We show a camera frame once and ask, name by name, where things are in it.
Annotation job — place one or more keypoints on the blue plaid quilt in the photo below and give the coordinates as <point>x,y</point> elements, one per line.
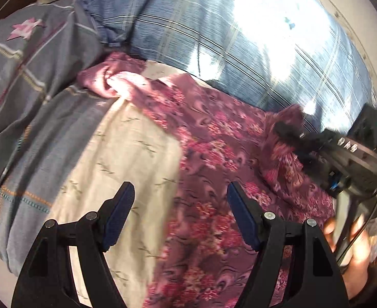
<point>175,22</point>

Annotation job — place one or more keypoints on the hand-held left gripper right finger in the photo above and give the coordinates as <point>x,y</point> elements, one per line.
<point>241,211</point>

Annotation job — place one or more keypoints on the grey plaid blanket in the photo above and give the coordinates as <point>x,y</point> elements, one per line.
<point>31,86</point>

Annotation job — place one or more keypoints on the purple floral garment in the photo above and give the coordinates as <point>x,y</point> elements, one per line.
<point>207,166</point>

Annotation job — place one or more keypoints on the person's right hand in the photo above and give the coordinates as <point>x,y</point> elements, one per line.
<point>360,263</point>

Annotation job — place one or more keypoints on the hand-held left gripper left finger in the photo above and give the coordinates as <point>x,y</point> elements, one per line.
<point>121,211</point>

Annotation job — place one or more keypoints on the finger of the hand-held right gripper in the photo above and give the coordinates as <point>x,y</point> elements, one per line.
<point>315,166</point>
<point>291,131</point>

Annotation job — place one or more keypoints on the cream patterned bedsheet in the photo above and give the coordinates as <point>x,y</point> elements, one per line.
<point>127,154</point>

